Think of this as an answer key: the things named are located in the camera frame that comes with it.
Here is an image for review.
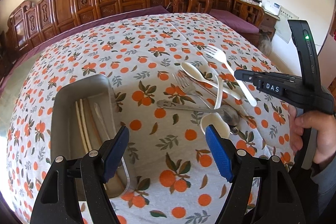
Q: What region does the white ceramic soup spoon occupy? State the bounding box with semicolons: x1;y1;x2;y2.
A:
200;76;230;139

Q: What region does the white plastic fork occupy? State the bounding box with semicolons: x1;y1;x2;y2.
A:
205;46;257;107

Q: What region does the person's right hand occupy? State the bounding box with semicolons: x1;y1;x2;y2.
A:
288;105;336;169

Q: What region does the grey metal tray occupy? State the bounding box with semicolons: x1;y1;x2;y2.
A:
50;74;131;200

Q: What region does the metal fork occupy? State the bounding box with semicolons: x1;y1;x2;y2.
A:
173;72;211;109

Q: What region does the purple armchair cushion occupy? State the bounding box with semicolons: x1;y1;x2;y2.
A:
209;9;259;34

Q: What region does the wooden side cabinet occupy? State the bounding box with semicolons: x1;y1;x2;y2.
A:
259;11;280;41

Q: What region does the white plastic spoon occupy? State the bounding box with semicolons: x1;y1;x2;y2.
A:
180;62;241;100

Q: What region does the metal smiley spoon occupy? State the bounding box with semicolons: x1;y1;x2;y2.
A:
157;100;240;126

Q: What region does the orange print tablecloth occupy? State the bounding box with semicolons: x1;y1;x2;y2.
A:
6;12;295;224

